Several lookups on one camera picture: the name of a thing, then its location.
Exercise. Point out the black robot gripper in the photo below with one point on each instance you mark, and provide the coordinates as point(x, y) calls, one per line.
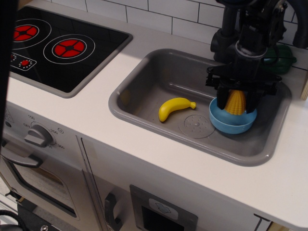
point(241, 71)

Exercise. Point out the yellow toy corn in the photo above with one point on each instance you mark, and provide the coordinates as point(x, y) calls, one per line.
point(236, 103)

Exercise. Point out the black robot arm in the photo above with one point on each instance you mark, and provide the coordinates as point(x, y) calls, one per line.
point(249, 28)

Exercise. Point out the light blue plastic bowl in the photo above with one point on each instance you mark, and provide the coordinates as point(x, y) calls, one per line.
point(228, 123)

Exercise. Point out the grey toy sink basin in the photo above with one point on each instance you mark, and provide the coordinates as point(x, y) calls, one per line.
point(166, 74)

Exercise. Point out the dark grey toy faucet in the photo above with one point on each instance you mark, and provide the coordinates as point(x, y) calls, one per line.
point(258, 24)

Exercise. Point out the green toy bell pepper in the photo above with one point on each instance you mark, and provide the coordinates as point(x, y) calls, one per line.
point(278, 60)

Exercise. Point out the yellow toy banana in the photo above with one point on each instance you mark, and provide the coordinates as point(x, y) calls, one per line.
point(173, 105)

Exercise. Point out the grey dispenser panel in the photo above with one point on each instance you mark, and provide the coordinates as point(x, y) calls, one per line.
point(155, 214)

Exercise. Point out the black toy stovetop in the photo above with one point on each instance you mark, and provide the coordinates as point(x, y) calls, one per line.
point(61, 54)

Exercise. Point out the toy oven door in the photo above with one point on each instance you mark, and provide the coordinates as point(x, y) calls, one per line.
point(57, 188)

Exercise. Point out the grey oven temperature knob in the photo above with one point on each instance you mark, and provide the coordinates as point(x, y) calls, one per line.
point(38, 136)

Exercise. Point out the black foreground pole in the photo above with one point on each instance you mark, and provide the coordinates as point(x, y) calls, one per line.
point(8, 12)

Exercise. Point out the grey cabinet door handle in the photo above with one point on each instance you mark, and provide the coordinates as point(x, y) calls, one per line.
point(111, 212)

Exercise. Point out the grey oven door handle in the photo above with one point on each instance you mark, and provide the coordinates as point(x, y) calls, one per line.
point(19, 155)

